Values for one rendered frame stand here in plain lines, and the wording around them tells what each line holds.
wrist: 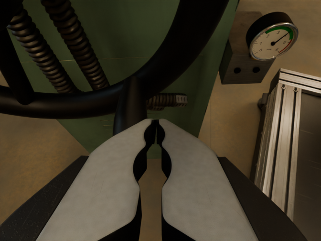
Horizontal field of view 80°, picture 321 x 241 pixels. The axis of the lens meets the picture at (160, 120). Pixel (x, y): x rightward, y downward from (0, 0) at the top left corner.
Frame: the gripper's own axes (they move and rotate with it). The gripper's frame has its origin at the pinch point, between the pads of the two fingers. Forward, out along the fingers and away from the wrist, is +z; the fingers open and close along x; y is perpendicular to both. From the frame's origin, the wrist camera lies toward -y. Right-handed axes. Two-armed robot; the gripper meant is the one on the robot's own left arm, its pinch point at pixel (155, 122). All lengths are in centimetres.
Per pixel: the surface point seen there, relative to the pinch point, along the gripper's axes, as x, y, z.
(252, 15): 18.0, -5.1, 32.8
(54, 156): -50, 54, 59
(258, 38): 13.7, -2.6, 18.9
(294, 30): 18.1, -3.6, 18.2
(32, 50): -13.4, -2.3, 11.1
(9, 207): -63, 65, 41
